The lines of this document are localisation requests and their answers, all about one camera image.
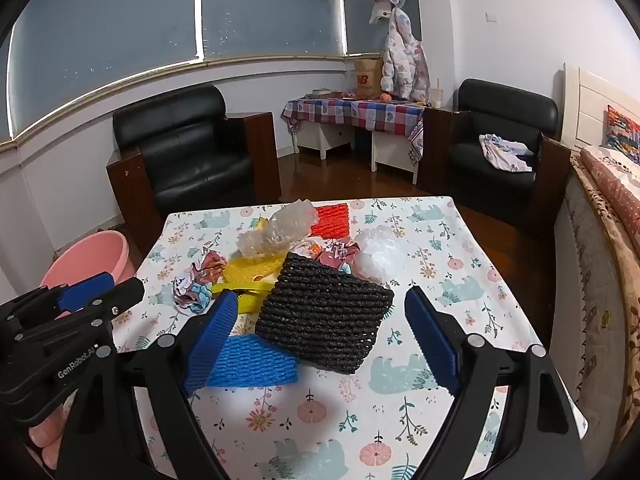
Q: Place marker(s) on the red foam net sleeve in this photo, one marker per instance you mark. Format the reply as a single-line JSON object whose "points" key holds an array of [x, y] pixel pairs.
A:
{"points": [[333, 221]]}

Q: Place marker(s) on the white headboard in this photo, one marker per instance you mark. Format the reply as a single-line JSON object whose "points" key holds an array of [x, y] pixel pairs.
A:
{"points": [[587, 98]]}

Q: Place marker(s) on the black leather armchair right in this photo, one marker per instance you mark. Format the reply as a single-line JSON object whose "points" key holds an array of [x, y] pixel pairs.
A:
{"points": [[453, 163]]}

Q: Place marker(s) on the white desk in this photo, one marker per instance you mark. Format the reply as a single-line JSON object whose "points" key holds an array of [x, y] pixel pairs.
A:
{"points": [[383, 148]]}

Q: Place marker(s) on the blue foam net sleeve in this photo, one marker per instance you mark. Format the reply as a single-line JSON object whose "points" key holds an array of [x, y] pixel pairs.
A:
{"points": [[248, 361]]}

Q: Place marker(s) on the yellow plastic bag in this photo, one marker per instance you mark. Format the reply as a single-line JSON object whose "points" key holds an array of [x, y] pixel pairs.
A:
{"points": [[251, 295]]}

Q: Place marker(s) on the colourful paper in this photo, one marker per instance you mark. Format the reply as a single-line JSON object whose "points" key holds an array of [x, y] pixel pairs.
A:
{"points": [[339, 255], [194, 289]]}

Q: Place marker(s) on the cloth on armchair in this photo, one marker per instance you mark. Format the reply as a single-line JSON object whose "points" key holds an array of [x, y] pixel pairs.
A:
{"points": [[505, 155]]}

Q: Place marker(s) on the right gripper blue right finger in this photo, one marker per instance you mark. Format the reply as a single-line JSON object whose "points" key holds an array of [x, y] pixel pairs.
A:
{"points": [[432, 331]]}

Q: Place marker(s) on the white plastic bag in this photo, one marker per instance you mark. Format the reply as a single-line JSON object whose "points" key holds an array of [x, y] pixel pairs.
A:
{"points": [[381, 255]]}

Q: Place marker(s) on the bed with brown blanket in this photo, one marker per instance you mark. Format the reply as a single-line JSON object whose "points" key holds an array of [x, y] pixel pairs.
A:
{"points": [[595, 334]]}

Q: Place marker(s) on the bowl on desk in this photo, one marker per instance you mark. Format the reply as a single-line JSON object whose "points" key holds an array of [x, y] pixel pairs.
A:
{"points": [[319, 94]]}

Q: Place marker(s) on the colourful pillow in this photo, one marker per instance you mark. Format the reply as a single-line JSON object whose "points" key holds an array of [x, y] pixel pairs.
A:
{"points": [[622, 134]]}

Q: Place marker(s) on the brown paper shopping bag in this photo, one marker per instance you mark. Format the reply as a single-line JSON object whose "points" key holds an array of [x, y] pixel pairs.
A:
{"points": [[368, 73]]}

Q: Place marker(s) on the pink plastic trash bin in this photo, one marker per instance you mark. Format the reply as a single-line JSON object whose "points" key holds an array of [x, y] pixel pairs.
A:
{"points": [[105, 251]]}

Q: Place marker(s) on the plaid tablecloth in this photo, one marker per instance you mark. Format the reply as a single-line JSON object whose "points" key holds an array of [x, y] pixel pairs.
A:
{"points": [[395, 118]]}

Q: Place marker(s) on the orange white snack wrapper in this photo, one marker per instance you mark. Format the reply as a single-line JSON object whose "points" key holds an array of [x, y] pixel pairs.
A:
{"points": [[311, 248]]}

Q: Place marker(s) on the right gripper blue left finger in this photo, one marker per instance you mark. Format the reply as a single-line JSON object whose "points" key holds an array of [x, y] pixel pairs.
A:
{"points": [[203, 338]]}

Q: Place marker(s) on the yellow foam net sleeve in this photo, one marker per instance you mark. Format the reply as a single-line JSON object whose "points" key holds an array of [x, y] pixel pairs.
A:
{"points": [[260, 269]]}

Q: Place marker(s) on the black foam net sleeve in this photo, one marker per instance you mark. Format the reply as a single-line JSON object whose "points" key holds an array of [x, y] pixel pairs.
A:
{"points": [[322, 315]]}

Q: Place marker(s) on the floral puffer jacket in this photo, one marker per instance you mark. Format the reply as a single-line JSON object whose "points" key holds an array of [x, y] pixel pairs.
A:
{"points": [[404, 72]]}

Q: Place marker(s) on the wall socket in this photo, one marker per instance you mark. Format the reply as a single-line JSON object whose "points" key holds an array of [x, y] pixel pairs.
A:
{"points": [[491, 16]]}

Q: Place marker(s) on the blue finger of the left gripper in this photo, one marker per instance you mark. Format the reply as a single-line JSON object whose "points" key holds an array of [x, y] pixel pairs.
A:
{"points": [[118, 299], [77, 296]]}

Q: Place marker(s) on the floral bear tablecloth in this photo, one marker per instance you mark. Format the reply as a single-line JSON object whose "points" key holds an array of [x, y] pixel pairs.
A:
{"points": [[375, 424]]}

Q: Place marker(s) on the plastic drink cup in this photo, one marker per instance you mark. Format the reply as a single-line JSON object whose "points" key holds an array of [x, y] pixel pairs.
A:
{"points": [[436, 96]]}

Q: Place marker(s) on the black leather armchair left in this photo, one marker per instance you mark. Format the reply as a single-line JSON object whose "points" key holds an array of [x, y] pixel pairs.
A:
{"points": [[182, 151]]}

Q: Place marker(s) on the black leather armchair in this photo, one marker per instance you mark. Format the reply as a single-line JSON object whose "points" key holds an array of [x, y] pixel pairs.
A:
{"points": [[453, 163], [182, 151]]}

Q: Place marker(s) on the clear bubble wrap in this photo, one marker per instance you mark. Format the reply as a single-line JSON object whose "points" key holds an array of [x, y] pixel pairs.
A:
{"points": [[283, 230]]}

